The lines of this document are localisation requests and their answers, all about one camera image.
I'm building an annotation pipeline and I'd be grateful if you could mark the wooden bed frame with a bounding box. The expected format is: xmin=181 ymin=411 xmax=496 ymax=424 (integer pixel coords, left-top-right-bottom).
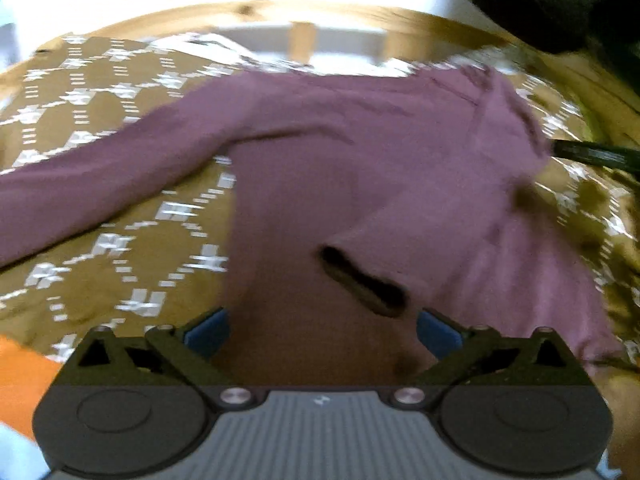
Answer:
xmin=0 ymin=2 xmax=640 ymax=161

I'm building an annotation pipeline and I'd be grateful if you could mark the brown patterned blanket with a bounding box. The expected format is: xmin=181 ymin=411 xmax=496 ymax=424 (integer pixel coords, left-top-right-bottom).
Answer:
xmin=0 ymin=32 xmax=640 ymax=376

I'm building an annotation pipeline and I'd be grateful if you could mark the orange cloth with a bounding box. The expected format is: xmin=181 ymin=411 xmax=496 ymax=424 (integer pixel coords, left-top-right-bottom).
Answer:
xmin=0 ymin=335 xmax=63 ymax=441

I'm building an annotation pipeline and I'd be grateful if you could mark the black jacket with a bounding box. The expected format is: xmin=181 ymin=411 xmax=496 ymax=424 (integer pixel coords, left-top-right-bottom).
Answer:
xmin=462 ymin=0 xmax=640 ymax=55

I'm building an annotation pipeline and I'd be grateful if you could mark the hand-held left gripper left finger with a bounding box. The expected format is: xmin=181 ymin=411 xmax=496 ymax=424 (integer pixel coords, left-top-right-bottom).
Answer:
xmin=59 ymin=306 xmax=253 ymax=408

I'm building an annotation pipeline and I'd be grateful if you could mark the purple long-sleeve shirt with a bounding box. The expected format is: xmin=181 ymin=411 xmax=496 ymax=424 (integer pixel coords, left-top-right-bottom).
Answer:
xmin=0 ymin=67 xmax=626 ymax=386

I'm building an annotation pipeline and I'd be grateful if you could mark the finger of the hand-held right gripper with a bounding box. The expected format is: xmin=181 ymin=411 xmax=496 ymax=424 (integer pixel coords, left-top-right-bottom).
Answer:
xmin=550 ymin=139 xmax=640 ymax=172

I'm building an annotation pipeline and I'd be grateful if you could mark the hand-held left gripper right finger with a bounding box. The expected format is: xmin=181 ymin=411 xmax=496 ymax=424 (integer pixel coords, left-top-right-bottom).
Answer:
xmin=390 ymin=307 xmax=587 ymax=408

